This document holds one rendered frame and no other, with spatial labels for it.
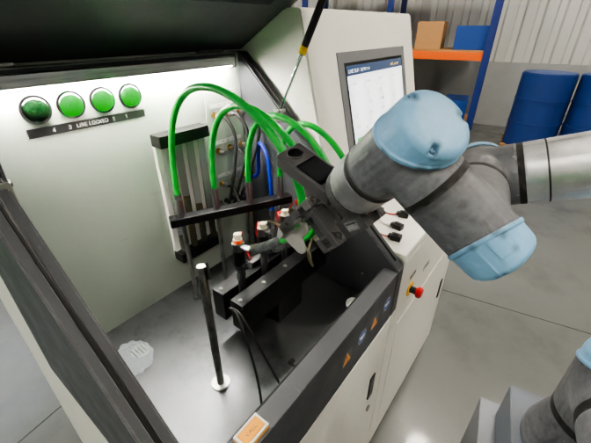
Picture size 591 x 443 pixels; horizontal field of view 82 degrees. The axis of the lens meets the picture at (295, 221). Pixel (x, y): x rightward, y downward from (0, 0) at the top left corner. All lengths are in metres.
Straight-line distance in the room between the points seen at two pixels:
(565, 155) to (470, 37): 5.33
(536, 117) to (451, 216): 4.90
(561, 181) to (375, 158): 0.22
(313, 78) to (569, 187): 0.66
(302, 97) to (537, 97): 4.41
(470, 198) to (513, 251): 0.06
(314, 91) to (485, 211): 0.67
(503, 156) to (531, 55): 6.52
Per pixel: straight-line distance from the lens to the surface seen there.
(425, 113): 0.33
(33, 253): 0.60
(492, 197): 0.37
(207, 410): 0.82
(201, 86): 0.67
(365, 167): 0.36
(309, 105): 0.96
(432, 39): 5.82
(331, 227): 0.48
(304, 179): 0.47
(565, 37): 6.98
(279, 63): 1.00
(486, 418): 0.91
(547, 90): 5.18
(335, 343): 0.74
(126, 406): 0.57
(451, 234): 0.36
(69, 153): 0.83
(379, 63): 1.28
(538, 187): 0.47
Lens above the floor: 1.51
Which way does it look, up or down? 30 degrees down
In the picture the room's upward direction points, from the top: straight up
